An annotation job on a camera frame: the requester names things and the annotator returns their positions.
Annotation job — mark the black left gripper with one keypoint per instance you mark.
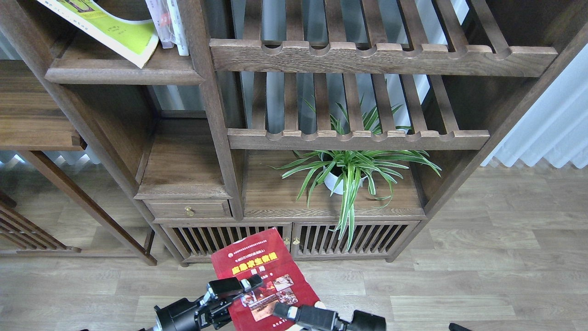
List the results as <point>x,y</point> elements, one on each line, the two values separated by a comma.
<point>184,315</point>

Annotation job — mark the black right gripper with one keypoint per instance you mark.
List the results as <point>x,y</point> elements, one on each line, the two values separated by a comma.
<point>319,319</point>

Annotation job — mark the red paperback book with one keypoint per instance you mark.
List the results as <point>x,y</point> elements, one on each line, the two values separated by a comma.
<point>266,255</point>

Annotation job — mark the yellow green book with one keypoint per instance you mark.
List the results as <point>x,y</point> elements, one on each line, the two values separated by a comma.
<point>134,40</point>

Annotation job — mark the white lavender book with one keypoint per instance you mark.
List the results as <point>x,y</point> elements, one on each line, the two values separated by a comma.
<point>160,14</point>

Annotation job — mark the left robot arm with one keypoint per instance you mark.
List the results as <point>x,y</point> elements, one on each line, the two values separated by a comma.
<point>209,309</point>

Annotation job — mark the brass drawer knob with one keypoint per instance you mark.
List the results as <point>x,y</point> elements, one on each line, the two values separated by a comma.
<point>189,211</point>

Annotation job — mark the white plant pot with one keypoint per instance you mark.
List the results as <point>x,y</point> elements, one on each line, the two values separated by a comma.
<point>331,179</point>

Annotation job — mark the green spider plant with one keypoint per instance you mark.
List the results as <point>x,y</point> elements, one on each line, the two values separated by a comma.
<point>378,167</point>

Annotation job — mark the dark wooden bookshelf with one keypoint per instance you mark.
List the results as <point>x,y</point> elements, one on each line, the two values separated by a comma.
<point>265,78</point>

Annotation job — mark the wooden side furniture left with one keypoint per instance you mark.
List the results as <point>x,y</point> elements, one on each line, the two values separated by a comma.
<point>31,125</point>

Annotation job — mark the upright white book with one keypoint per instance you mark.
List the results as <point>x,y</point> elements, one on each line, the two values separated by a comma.
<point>178,34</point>

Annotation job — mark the white pleated curtain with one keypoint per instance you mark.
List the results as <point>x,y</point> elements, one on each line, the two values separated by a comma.
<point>555,129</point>

